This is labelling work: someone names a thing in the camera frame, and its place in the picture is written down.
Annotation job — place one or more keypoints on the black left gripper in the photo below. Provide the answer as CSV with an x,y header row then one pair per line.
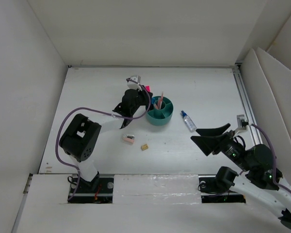
x,y
146,96

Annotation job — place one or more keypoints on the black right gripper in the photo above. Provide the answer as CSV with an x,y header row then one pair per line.
x,y
211,140

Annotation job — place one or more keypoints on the pink capped black highlighter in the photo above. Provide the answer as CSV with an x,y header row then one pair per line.
x,y
148,88

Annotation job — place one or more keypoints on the purple translucent pen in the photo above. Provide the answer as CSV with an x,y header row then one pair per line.
x,y
159,104

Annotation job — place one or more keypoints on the red translucent pen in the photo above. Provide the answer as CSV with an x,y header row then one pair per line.
x,y
161,99

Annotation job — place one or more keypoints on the clear blue-capped spray bottle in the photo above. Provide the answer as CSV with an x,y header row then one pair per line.
x,y
188,121

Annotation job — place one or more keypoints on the pink white mini stapler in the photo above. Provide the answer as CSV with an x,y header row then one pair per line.
x,y
128,138

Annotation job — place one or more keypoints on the yellow eraser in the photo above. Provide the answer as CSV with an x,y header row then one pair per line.
x,y
144,147

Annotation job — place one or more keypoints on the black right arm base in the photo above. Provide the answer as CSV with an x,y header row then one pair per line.
x,y
212,193

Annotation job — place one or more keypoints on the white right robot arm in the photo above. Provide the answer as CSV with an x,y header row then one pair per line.
x,y
259,179

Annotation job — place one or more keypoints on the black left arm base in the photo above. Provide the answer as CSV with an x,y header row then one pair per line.
x,y
100,191

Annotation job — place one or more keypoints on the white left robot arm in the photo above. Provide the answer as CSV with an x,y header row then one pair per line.
x,y
75,146

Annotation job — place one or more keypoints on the teal round divided organizer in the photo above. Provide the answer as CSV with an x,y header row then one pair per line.
x,y
160,117

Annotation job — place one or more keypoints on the white foam boards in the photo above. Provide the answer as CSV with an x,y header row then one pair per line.
x,y
268,85

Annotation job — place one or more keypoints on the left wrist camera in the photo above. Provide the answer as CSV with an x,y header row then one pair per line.
x,y
133,82

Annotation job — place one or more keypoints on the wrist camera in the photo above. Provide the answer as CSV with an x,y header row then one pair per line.
x,y
133,82
242,124

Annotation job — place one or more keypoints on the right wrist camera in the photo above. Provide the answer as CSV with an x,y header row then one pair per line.
x,y
242,124

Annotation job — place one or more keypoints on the aluminium rail right side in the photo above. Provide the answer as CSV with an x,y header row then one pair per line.
x,y
248,112

